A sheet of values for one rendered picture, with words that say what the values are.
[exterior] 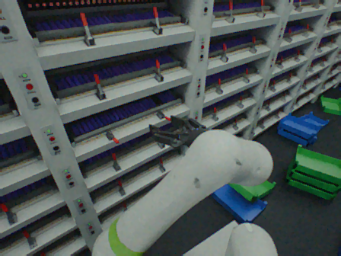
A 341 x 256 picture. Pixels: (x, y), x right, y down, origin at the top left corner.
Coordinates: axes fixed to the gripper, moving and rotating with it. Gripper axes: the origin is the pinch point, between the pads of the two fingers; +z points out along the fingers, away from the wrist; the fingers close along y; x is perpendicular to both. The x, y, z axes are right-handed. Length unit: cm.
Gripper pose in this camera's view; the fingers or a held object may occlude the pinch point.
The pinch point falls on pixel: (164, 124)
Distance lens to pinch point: 75.6
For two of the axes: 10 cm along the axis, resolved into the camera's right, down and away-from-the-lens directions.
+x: -1.3, -8.9, -4.4
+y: 7.9, -3.6, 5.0
